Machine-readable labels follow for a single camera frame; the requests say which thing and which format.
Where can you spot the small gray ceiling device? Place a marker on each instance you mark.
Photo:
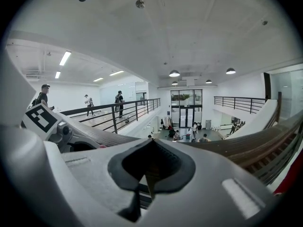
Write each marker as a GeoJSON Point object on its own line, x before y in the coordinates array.
{"type": "Point", "coordinates": [48, 53]}

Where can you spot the gray tall bin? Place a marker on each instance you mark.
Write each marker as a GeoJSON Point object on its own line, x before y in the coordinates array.
{"type": "Point", "coordinates": [208, 124]}

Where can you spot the red vacuum cleaner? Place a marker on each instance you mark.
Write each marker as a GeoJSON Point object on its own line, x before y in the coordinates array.
{"type": "Point", "coordinates": [188, 135]}

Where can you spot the person's white shirt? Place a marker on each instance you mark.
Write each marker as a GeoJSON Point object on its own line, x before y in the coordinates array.
{"type": "Point", "coordinates": [14, 91]}

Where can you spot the small gray floor container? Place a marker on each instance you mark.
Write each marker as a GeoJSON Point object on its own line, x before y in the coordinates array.
{"type": "Point", "coordinates": [126, 120]}

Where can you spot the white coats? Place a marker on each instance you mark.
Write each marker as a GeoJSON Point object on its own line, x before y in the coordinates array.
{"type": "Point", "coordinates": [165, 124]}

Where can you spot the black backpack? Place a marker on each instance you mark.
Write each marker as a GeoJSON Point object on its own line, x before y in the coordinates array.
{"type": "Point", "coordinates": [35, 101]}

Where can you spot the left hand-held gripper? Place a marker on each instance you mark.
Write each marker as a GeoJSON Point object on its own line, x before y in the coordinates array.
{"type": "Point", "coordinates": [41, 118]}

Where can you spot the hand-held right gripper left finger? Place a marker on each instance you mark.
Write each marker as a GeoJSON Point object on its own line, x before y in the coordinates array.
{"type": "Point", "coordinates": [94, 174]}

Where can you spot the frosted glass partition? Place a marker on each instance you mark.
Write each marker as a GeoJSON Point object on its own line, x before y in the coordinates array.
{"type": "Point", "coordinates": [118, 93]}

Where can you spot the black dome pendant lamp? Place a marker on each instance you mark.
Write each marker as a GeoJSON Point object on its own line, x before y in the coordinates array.
{"type": "Point", "coordinates": [174, 82]}
{"type": "Point", "coordinates": [208, 81]}
{"type": "Point", "coordinates": [174, 73]}
{"type": "Point", "coordinates": [230, 71]}

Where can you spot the black metal balcony railing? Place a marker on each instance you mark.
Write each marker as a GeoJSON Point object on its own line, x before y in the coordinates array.
{"type": "Point", "coordinates": [239, 104]}

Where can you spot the white staircase balustrade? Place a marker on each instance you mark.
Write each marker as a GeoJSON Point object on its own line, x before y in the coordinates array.
{"type": "Point", "coordinates": [258, 117]}

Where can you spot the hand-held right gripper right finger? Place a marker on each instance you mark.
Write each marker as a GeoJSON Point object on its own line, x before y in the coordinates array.
{"type": "Point", "coordinates": [213, 197]}

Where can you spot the glass entrance doors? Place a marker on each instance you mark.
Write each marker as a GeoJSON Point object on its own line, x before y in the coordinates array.
{"type": "Point", "coordinates": [187, 107]}

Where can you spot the round metal ceiling mount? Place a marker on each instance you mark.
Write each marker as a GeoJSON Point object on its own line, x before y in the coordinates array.
{"type": "Point", "coordinates": [140, 3]}

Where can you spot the dark wooden handrail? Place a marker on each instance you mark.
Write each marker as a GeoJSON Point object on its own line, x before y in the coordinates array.
{"type": "Point", "coordinates": [248, 148]}

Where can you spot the group of ceiling tube lights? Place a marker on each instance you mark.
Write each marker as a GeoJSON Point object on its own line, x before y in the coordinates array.
{"type": "Point", "coordinates": [65, 58]}

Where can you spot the red panel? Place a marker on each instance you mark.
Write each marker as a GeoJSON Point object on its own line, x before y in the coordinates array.
{"type": "Point", "coordinates": [291, 178]}

